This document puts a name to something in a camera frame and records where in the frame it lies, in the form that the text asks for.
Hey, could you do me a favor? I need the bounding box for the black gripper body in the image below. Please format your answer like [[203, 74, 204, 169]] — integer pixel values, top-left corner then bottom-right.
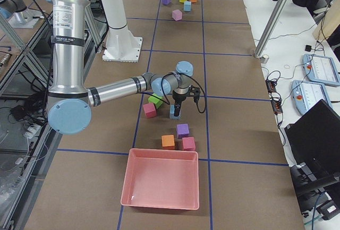
[[172, 87, 189, 105]]

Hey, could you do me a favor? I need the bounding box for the light blue foam block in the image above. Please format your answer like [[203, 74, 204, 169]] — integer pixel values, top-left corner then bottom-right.
[[169, 105, 181, 120]]

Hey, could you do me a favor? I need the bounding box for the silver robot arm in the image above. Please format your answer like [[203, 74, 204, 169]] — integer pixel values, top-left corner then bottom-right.
[[1, 0, 41, 29], [47, 0, 193, 134]]

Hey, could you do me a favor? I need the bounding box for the green foam block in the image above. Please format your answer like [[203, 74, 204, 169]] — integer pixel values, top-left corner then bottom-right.
[[148, 93, 164, 109]]

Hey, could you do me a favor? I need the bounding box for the dark pink foam block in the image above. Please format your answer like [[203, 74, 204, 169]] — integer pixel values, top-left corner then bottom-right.
[[143, 103, 157, 118]]

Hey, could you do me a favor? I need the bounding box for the pink plastic tray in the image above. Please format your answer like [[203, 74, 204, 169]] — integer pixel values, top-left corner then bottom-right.
[[121, 148, 200, 210]]

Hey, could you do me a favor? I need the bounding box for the light purple foam block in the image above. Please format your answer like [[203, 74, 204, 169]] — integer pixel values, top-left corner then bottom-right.
[[172, 10, 183, 21]]

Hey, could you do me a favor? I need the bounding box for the teach pendant tablet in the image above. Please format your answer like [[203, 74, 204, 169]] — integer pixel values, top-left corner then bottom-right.
[[302, 54, 339, 87], [291, 80, 332, 115]]

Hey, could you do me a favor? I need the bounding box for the black laptop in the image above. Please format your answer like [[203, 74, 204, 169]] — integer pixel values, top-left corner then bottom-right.
[[284, 99, 339, 175]]

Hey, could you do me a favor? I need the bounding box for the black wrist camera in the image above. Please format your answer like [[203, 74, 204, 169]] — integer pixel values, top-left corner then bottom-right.
[[189, 86, 200, 104]]

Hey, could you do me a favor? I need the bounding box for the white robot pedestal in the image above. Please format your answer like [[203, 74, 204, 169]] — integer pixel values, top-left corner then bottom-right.
[[101, 0, 143, 63]]

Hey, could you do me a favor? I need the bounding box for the aluminium frame post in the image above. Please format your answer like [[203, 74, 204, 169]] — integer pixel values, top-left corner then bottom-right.
[[253, 0, 288, 64]]

